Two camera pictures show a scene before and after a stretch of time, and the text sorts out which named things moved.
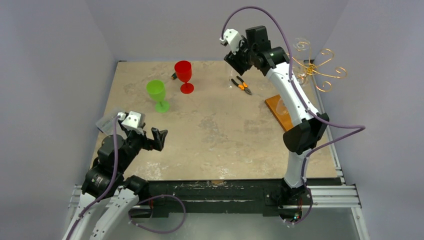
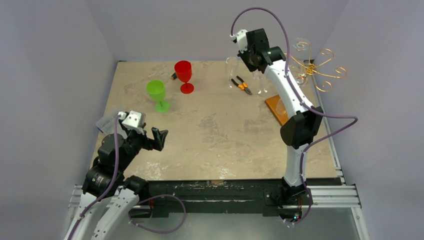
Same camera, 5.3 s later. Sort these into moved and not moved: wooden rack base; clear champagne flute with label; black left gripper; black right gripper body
Moved: black right gripper body
Not moved: wooden rack base; clear champagne flute with label; black left gripper
